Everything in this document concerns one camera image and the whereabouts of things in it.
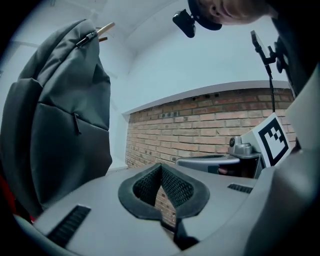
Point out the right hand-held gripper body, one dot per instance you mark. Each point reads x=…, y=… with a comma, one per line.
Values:
x=272, y=140

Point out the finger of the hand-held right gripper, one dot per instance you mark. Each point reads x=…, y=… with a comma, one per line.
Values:
x=200, y=163

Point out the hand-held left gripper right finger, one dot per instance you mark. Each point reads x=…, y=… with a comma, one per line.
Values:
x=220, y=200

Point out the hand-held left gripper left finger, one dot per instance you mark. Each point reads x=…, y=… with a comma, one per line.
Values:
x=105, y=225

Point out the dark grey backpack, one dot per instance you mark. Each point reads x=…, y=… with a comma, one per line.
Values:
x=62, y=112

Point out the wooden coat stand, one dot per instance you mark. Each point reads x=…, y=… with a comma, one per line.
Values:
x=106, y=27

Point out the person's dark top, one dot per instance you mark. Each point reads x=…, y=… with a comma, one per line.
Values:
x=300, y=50

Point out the black chest mount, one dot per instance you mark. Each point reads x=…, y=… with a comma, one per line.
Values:
x=261, y=47

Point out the black head-mounted camera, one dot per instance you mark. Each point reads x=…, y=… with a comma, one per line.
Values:
x=186, y=22

